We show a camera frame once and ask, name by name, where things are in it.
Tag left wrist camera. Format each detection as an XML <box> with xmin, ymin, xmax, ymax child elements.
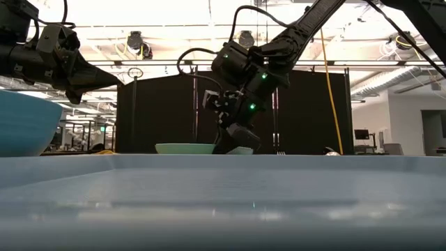
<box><xmin>36</xmin><ymin>23</ymin><xmax>81</xmax><ymax>56</ymax></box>

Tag yellow hanging cable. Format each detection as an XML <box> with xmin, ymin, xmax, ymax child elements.
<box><xmin>319</xmin><ymin>29</ymin><xmax>344</xmax><ymax>155</ymax></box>

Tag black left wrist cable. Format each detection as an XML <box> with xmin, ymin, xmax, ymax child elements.
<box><xmin>34</xmin><ymin>0</ymin><xmax>77</xmax><ymax>29</ymax></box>

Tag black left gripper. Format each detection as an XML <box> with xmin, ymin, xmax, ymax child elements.
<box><xmin>6</xmin><ymin>43</ymin><xmax>123</xmax><ymax>105</ymax></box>

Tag black partition screen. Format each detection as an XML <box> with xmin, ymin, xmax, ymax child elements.
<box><xmin>116</xmin><ymin>70</ymin><xmax>355</xmax><ymax>155</ymax></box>

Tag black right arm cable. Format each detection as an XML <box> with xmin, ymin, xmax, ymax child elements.
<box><xmin>365</xmin><ymin>0</ymin><xmax>446</xmax><ymax>79</ymax></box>

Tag teal plate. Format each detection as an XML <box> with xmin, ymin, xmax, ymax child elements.
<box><xmin>155</xmin><ymin>142</ymin><xmax>254</xmax><ymax>155</ymax></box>

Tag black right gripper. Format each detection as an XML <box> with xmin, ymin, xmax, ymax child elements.
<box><xmin>213</xmin><ymin>92</ymin><xmax>266</xmax><ymax>155</ymax></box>

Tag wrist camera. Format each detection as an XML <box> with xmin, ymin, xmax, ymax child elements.
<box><xmin>36</xmin><ymin>23</ymin><xmax>81</xmax><ymax>56</ymax></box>
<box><xmin>202</xmin><ymin>89</ymin><xmax>245</xmax><ymax>118</ymax></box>

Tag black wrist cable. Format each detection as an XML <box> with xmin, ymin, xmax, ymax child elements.
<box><xmin>34</xmin><ymin>0</ymin><xmax>77</xmax><ymax>29</ymax></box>
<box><xmin>176</xmin><ymin>5</ymin><xmax>290</xmax><ymax>90</ymax></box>

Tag white ceiling duct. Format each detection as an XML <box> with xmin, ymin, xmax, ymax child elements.
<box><xmin>351</xmin><ymin>66</ymin><xmax>431</xmax><ymax>98</ymax></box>

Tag black ceiling cable reel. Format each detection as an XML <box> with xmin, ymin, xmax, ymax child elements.
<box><xmin>238</xmin><ymin>30</ymin><xmax>256</xmax><ymax>49</ymax></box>

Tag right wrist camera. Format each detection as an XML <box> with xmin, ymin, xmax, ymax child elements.
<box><xmin>202</xmin><ymin>89</ymin><xmax>245</xmax><ymax>118</ymax></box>

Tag black pole with ring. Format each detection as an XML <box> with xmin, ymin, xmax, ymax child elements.
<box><xmin>127</xmin><ymin>67</ymin><xmax>144</xmax><ymax>154</ymax></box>

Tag blue plastic tray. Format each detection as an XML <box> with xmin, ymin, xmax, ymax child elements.
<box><xmin>0</xmin><ymin>154</ymin><xmax>446</xmax><ymax>251</ymax></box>

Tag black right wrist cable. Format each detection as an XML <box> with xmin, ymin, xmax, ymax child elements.
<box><xmin>176</xmin><ymin>5</ymin><xmax>290</xmax><ymax>90</ymax></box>

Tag black background workstation frame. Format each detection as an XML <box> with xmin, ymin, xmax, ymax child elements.
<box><xmin>59</xmin><ymin>120</ymin><xmax>116</xmax><ymax>153</ymax></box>

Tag blue bowl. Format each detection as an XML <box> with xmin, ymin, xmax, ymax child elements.
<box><xmin>0</xmin><ymin>89</ymin><xmax>64</xmax><ymax>158</ymax></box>

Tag ceiling cable reel yellow cord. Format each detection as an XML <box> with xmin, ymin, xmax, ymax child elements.
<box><xmin>386</xmin><ymin>31</ymin><xmax>428</xmax><ymax>52</ymax></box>

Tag long ceiling light rail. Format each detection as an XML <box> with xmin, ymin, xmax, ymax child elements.
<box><xmin>86</xmin><ymin>59</ymin><xmax>446</xmax><ymax>67</ymax></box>

